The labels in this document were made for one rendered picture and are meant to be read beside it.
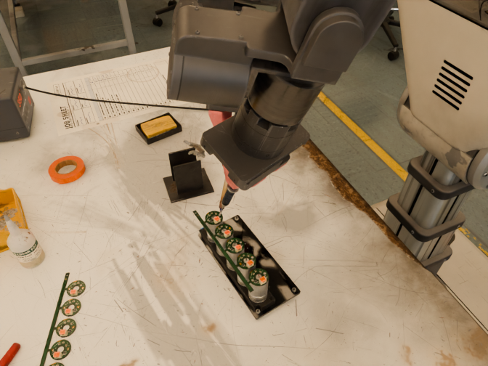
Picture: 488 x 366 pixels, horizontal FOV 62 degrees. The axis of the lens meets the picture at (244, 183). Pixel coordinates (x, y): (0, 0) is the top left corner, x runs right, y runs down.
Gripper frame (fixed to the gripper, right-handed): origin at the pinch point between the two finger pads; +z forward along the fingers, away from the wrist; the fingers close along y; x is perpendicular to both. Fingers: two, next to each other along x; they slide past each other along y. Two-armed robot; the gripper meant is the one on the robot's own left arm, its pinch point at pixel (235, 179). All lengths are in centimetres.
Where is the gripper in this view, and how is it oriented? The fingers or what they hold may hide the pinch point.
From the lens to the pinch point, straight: 48.6
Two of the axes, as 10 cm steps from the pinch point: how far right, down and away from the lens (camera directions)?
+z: -2.7, 4.7, 8.4
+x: 6.5, 7.3, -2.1
